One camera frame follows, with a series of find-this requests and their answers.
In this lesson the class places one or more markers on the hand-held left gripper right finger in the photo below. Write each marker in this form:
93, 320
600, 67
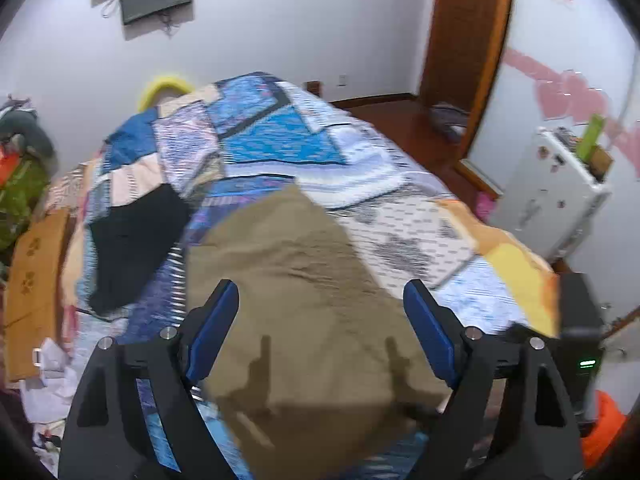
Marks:
430, 332

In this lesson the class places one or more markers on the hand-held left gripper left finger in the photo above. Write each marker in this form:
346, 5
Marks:
212, 332

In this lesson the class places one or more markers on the olive green pants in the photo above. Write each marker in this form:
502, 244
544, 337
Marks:
300, 310

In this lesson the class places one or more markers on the black cloth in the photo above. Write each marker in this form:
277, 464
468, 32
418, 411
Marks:
135, 245

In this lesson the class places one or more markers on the white cabinet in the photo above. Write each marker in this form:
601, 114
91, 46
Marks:
545, 195

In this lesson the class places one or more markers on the small brown box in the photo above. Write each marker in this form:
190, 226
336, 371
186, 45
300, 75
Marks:
601, 160

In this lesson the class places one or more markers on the pile of white papers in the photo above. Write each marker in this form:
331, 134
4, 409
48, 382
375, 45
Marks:
50, 390

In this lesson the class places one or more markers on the green bottle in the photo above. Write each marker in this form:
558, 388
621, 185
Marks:
590, 135

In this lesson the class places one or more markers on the wooden lap desk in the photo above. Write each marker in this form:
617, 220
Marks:
35, 285

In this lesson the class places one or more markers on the striped floral sheet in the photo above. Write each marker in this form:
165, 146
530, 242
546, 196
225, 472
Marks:
65, 195

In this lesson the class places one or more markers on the blue patchwork blanket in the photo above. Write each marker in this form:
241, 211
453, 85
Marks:
300, 140

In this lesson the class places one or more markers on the grey floor cloth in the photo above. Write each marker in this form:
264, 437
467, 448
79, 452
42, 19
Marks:
447, 120

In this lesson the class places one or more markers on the green patterned hamper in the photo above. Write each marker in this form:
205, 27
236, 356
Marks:
20, 195

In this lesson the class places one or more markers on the wooden wardrobe with heart doors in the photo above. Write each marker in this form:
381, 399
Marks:
560, 50

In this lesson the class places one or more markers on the orange box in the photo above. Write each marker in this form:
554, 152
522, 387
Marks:
7, 165

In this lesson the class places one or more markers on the pile of grey clothes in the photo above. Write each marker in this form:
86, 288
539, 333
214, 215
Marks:
25, 130

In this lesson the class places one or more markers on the brown wooden door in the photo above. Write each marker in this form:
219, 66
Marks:
460, 35

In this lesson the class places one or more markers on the dark wooden bed post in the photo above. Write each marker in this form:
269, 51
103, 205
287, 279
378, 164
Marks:
312, 87

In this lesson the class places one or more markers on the wall socket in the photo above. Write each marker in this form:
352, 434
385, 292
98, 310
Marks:
343, 79

